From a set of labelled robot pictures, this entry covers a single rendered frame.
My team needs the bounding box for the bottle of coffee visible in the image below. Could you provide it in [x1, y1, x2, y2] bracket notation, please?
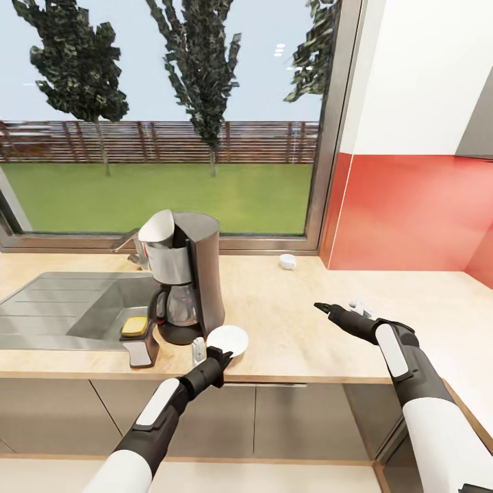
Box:
[119, 316, 160, 368]

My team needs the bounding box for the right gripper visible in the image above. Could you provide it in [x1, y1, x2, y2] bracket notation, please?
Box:
[314, 303, 366, 339]

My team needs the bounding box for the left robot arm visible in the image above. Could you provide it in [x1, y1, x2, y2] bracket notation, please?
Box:
[81, 338, 233, 493]

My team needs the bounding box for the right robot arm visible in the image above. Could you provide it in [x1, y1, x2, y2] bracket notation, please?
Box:
[314, 298, 493, 493]

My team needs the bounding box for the paper coffee filter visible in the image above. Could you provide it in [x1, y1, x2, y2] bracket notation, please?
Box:
[138, 209, 175, 247]

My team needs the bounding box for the saucer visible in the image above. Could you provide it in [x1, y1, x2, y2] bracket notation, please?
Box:
[207, 325, 249, 357]

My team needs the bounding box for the coffee cup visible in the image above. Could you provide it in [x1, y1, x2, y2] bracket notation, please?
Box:
[280, 254, 296, 269]

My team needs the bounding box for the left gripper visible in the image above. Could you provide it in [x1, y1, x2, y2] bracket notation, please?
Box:
[195, 346, 233, 388]

